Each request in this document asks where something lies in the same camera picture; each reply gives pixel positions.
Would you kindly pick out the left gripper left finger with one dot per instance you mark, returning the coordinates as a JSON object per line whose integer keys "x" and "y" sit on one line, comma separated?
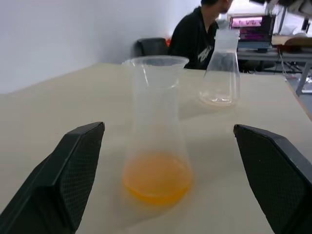
{"x": 48, "y": 185}

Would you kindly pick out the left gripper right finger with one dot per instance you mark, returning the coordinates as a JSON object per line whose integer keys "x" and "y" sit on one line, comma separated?
{"x": 280, "y": 182}

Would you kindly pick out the small clear wide-mouth flask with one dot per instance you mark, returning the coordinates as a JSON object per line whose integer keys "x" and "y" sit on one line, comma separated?
{"x": 156, "y": 180}

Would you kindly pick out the large clear threaded-neck flask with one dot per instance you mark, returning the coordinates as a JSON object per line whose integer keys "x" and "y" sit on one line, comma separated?
{"x": 219, "y": 73}

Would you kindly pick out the grey metal desk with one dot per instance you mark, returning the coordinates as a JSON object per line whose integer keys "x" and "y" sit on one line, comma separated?
{"x": 287, "y": 54}

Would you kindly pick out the laptop with pink screen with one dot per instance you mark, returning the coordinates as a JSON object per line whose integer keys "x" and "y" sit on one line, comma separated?
{"x": 251, "y": 31}

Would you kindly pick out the person in black shirt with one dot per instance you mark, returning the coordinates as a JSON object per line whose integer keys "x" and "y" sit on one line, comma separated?
{"x": 187, "y": 36}

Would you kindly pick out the black chair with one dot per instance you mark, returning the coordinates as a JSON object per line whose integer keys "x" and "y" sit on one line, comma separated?
{"x": 152, "y": 46}

